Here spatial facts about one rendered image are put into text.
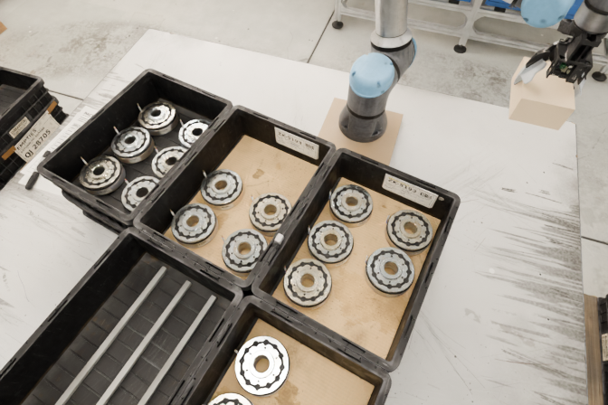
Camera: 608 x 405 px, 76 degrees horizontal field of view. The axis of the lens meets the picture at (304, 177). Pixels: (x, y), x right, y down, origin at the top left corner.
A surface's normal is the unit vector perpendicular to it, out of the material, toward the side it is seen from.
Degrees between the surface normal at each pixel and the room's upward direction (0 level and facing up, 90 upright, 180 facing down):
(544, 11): 90
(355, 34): 0
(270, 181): 0
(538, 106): 90
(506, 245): 0
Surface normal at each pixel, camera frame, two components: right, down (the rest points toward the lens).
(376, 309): -0.02, -0.55
